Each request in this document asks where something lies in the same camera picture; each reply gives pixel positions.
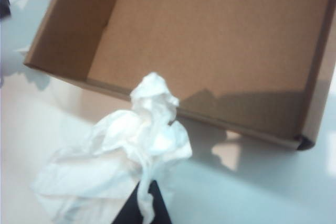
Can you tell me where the brown cardboard box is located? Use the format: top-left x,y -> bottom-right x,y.
23,0 -> 336,152

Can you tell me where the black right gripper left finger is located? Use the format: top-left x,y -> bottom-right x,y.
111,186 -> 144,224

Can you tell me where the white paper ball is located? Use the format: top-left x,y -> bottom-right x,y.
28,71 -> 193,224

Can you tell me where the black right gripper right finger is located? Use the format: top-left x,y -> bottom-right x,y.
146,180 -> 173,224

